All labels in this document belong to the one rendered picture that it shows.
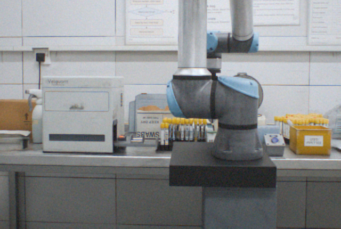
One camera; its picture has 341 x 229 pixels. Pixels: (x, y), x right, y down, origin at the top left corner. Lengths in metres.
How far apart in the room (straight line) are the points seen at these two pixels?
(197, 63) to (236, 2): 0.26
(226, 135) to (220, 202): 0.19
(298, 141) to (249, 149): 0.49
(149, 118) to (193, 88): 0.69
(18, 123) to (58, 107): 0.47
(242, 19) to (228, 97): 0.32
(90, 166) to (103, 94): 0.28
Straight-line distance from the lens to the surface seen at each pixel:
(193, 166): 1.07
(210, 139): 1.55
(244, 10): 1.30
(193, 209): 2.23
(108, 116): 1.51
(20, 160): 1.60
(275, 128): 1.63
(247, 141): 1.12
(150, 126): 1.79
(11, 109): 2.01
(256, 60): 2.14
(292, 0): 2.22
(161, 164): 1.47
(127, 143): 1.53
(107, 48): 2.13
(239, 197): 1.12
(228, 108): 1.11
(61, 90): 1.55
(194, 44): 1.13
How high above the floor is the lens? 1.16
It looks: 3 degrees down
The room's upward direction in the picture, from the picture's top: straight up
